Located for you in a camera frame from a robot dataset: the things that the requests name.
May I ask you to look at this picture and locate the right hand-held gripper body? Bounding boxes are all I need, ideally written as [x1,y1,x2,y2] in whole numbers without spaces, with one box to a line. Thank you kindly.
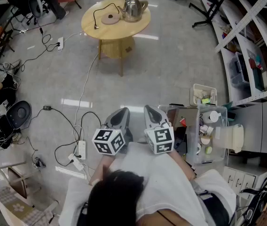
[144,123,175,155]

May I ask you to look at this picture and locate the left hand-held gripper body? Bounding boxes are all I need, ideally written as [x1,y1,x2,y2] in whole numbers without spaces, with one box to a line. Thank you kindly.
[91,125,134,155]

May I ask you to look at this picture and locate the beige round kettle base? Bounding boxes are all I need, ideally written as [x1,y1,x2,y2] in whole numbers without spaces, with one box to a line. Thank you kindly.
[101,12,120,25]

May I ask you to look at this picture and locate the stainless steel electric kettle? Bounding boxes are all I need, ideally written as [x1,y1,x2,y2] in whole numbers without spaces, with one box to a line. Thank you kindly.
[117,0,149,23]

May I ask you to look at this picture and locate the person's left forearm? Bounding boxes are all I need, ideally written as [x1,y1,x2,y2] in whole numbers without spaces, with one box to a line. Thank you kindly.
[88,153,117,186]

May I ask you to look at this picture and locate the person's right forearm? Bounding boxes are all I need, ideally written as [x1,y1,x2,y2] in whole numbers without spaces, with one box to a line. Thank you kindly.
[168,149,196,181]

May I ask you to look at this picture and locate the brown cardboard box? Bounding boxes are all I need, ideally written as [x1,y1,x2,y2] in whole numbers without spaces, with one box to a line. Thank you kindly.
[173,107,199,128]

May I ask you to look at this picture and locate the white slotted basket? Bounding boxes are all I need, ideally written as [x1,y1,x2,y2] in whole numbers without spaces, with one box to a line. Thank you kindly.
[189,83,218,107]

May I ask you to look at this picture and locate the person's white shirt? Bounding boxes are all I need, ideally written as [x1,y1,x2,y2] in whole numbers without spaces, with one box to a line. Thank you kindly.
[58,141,237,226]

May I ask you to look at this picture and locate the clear plastic storage box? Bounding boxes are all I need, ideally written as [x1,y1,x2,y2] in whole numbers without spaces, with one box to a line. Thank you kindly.
[186,104,228,166]

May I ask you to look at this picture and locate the cream lidded bucket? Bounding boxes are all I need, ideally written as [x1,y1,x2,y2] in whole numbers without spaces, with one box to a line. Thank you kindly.
[212,123,244,154]

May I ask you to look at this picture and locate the small black charger plug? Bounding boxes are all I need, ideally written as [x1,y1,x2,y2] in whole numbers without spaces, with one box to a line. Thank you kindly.
[32,158,46,169]

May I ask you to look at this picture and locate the clear plastic shelf bin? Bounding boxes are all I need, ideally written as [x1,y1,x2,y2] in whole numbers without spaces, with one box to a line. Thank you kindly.
[228,52,251,88]

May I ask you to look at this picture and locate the white drawer unit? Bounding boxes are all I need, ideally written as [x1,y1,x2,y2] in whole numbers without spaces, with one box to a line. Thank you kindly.
[222,166,267,197]

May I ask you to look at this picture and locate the round wooden table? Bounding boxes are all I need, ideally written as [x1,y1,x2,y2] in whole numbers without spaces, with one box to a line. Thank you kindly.
[81,0,152,77]

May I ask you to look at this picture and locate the grey metal cabinet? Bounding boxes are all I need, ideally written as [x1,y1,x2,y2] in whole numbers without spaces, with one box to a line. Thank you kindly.
[227,100,267,155]

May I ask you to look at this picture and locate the checkered cushion with flower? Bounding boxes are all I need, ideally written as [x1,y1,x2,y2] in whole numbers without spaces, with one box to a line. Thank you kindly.
[0,186,54,226]

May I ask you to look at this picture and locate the white shelf unit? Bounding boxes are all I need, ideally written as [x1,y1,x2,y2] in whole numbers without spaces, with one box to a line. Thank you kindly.
[198,0,267,107]

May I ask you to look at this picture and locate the black leaning bag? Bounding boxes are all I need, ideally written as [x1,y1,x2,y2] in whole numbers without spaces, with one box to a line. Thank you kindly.
[44,0,66,20]

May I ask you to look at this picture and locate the dark grey office chair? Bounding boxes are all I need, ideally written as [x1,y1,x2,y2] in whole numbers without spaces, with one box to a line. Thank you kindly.
[29,0,44,18]

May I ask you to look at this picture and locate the long white cable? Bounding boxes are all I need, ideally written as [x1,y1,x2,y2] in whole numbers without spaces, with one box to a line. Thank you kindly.
[63,31,99,145]

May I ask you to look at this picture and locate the black bag with grey strap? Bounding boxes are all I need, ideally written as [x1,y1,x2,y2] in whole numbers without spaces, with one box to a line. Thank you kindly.
[191,180,236,226]

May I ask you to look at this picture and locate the wooden stool frame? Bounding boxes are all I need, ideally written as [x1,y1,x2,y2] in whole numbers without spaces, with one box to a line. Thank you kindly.
[0,160,42,199]

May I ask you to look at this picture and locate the round kettle base with cord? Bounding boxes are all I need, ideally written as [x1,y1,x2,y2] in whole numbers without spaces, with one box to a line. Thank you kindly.
[93,3,125,30]

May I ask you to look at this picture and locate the black desk frame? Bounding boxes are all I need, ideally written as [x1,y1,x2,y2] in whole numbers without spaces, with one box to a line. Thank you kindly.
[189,0,226,28]

